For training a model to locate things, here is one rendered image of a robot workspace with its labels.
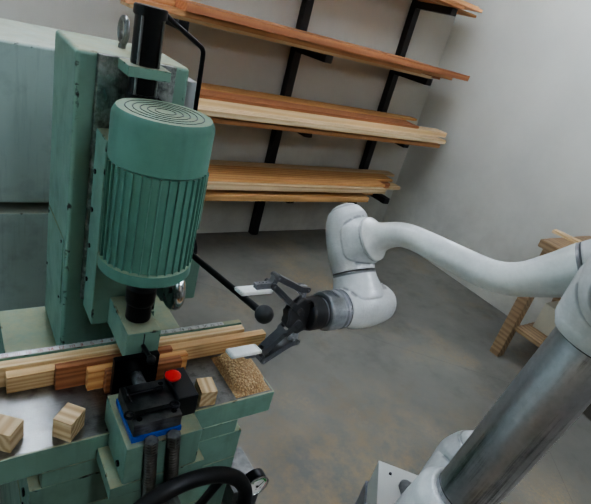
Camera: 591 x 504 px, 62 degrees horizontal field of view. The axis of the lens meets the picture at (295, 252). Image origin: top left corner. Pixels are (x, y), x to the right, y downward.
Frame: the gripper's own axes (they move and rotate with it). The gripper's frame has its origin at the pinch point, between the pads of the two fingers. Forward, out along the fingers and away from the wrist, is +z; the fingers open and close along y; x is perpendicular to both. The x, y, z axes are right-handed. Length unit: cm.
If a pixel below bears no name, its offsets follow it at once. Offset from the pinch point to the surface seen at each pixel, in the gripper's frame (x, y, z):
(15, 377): -17.2, -15.7, 36.4
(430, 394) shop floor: -63, -102, -171
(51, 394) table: -15.3, -19.8, 30.4
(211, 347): -17.6, -16.6, -4.6
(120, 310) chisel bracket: -20.2, -5.4, 16.7
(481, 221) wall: -155, -31, -314
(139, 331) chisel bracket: -12.5, -6.5, 15.0
